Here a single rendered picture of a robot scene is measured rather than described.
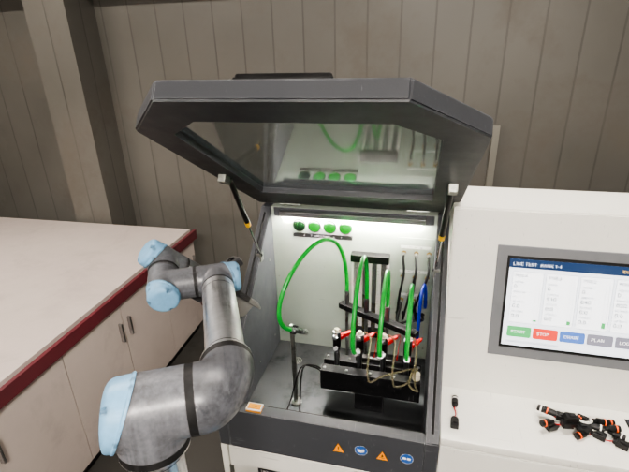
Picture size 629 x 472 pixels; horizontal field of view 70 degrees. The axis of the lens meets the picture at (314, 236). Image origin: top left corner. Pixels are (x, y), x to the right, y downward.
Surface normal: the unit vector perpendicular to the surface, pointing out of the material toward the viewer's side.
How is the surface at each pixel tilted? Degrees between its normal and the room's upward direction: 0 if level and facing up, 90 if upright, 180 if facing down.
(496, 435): 0
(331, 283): 90
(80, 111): 90
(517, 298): 76
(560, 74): 90
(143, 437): 86
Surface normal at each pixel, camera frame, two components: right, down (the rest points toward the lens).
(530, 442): -0.03, -0.92
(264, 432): -0.24, 0.39
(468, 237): -0.24, 0.16
